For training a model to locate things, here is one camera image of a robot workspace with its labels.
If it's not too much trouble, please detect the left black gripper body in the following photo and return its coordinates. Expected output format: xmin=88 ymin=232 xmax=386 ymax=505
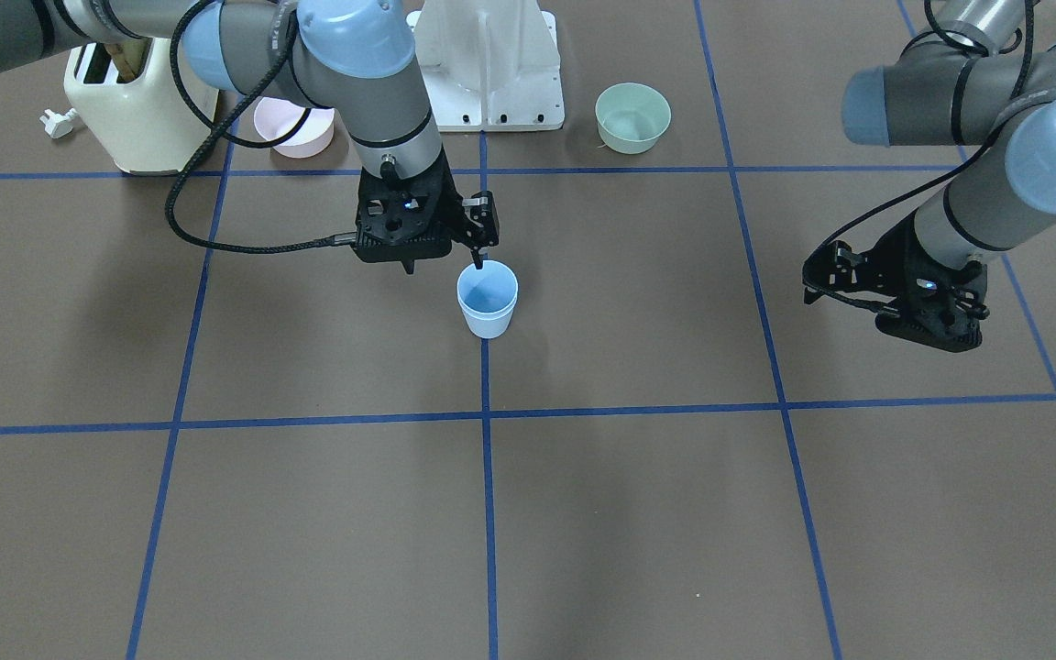
xmin=872 ymin=212 xmax=989 ymax=354

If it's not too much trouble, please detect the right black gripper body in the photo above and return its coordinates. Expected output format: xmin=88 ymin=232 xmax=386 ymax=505
xmin=352 ymin=151 xmax=499 ymax=275

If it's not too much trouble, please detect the light blue plastic cup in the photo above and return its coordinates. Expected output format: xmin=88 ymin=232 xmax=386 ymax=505
xmin=456 ymin=259 xmax=520 ymax=341

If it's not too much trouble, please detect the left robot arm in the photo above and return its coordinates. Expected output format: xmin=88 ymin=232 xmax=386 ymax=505
xmin=803 ymin=1 xmax=1056 ymax=354

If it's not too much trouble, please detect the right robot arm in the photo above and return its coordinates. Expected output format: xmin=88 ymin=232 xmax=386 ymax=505
xmin=0 ymin=1 xmax=499 ymax=272

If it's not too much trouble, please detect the pink bowl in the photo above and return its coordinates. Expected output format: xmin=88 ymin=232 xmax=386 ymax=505
xmin=253 ymin=96 xmax=336 ymax=161

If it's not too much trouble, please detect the green bowl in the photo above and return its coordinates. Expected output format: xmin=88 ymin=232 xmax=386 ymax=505
xmin=593 ymin=82 xmax=672 ymax=155

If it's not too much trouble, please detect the cream toaster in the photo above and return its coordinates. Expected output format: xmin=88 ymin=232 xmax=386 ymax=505
xmin=63 ymin=38 xmax=209 ymax=176

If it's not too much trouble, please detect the toast slice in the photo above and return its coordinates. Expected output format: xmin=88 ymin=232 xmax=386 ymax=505
xmin=103 ymin=38 xmax=149 ymax=83

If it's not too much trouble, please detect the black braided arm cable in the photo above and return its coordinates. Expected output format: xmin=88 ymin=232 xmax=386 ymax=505
xmin=165 ymin=0 xmax=359 ymax=254

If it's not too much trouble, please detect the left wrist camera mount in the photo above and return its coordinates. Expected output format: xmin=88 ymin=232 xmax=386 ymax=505
xmin=802 ymin=241 xmax=883 ymax=312

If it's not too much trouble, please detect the white camera stand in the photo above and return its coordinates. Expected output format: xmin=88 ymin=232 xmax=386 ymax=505
xmin=406 ymin=1 xmax=567 ymax=134

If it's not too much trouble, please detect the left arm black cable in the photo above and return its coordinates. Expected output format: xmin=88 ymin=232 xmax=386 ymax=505
xmin=803 ymin=0 xmax=1038 ymax=303

